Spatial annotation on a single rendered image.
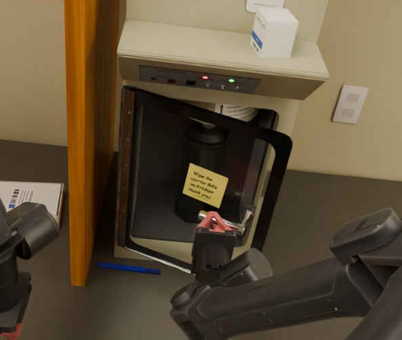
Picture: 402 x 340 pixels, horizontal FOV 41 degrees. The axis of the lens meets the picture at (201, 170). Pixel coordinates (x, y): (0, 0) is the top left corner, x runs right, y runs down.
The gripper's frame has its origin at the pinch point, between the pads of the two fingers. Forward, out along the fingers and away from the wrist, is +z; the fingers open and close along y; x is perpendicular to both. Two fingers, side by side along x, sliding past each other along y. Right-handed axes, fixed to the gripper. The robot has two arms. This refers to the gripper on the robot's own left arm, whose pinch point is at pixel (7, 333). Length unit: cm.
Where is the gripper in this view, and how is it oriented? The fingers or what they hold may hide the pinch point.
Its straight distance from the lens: 95.3
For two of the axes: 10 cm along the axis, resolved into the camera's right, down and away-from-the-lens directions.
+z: -1.2, 7.8, 6.1
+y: -0.1, -6.2, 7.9
